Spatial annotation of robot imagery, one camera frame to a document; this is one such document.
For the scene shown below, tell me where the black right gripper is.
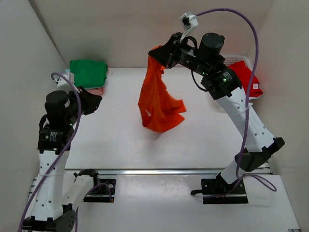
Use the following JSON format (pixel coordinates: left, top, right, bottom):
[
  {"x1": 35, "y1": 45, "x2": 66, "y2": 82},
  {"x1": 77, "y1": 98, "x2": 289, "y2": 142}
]
[{"x1": 148, "y1": 34, "x2": 210, "y2": 77}]

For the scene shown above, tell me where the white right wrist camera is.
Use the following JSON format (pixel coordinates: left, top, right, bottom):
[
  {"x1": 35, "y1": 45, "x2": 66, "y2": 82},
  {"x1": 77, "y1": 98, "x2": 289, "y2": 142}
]
[{"x1": 179, "y1": 12, "x2": 198, "y2": 42}]

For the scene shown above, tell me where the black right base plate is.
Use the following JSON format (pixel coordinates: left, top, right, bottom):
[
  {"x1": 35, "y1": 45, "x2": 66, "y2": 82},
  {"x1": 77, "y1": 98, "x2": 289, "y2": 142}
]
[{"x1": 190, "y1": 179, "x2": 249, "y2": 204}]

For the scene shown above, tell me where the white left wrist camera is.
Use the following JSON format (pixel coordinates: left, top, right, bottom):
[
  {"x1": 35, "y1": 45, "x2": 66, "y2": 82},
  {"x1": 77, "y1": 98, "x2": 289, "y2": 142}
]
[{"x1": 56, "y1": 73, "x2": 74, "y2": 91}]

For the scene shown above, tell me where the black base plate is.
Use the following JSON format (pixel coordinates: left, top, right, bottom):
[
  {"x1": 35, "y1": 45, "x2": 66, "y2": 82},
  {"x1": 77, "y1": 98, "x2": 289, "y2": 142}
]
[
  {"x1": 84, "y1": 175, "x2": 116, "y2": 203},
  {"x1": 190, "y1": 179, "x2": 249, "y2": 204}
]

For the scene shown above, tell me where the pink folded t shirt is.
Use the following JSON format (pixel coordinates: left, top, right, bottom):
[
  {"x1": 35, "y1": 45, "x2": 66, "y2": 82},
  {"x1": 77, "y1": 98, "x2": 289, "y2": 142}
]
[{"x1": 85, "y1": 69, "x2": 110, "y2": 97}]

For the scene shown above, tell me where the orange t shirt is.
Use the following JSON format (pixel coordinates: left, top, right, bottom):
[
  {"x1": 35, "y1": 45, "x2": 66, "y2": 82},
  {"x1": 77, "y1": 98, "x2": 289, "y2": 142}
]
[{"x1": 138, "y1": 56, "x2": 186, "y2": 133}]

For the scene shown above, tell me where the red t shirt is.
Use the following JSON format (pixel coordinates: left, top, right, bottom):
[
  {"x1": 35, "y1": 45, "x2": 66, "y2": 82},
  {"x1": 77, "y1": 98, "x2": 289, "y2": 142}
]
[{"x1": 228, "y1": 61, "x2": 263, "y2": 100}]

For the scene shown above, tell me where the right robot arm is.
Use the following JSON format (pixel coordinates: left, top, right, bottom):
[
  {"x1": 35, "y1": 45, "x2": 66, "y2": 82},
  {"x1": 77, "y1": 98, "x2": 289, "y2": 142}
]
[{"x1": 148, "y1": 32, "x2": 285, "y2": 194}]

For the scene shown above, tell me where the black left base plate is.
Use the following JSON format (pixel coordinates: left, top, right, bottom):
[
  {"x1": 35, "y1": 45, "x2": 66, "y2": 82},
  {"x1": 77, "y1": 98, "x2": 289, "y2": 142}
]
[{"x1": 84, "y1": 175, "x2": 116, "y2": 203}]

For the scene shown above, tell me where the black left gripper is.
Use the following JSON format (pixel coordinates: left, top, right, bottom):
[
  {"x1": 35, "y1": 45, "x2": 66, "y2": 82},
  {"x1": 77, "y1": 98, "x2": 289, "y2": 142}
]
[{"x1": 68, "y1": 80, "x2": 105, "y2": 117}]

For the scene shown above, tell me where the green folded t shirt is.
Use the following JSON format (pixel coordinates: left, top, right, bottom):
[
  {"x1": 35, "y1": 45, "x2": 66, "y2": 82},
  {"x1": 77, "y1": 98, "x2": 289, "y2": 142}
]
[{"x1": 70, "y1": 59, "x2": 108, "y2": 89}]

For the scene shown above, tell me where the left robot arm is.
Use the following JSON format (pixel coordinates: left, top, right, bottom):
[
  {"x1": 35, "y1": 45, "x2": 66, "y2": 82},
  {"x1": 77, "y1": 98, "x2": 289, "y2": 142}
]
[{"x1": 21, "y1": 87, "x2": 102, "y2": 232}]

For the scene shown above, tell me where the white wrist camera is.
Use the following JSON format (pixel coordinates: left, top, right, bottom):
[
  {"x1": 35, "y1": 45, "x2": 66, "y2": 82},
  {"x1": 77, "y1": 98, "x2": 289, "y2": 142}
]
[
  {"x1": 179, "y1": 12, "x2": 198, "y2": 42},
  {"x1": 56, "y1": 73, "x2": 74, "y2": 91}
]

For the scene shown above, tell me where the white plastic basket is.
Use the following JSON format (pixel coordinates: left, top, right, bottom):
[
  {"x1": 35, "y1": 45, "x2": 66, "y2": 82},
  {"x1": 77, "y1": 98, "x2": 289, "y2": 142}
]
[{"x1": 224, "y1": 55, "x2": 263, "y2": 101}]

